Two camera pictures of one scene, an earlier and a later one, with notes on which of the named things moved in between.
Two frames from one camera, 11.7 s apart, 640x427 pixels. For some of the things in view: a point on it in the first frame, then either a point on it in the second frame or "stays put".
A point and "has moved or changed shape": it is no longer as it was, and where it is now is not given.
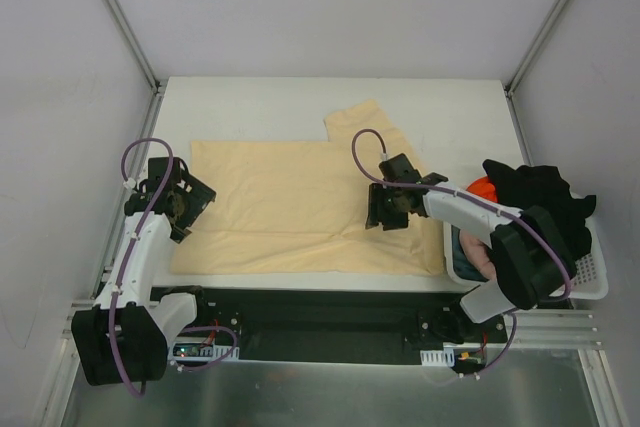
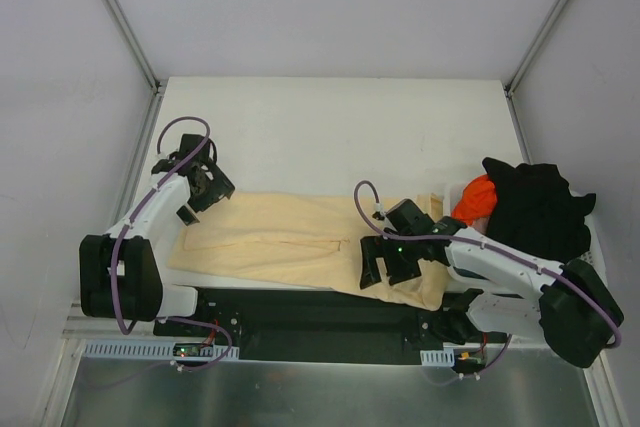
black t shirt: (547, 188) stays put
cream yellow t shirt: (302, 207) has moved or changed shape
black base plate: (337, 326) stays put
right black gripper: (376, 208) -> (392, 263)
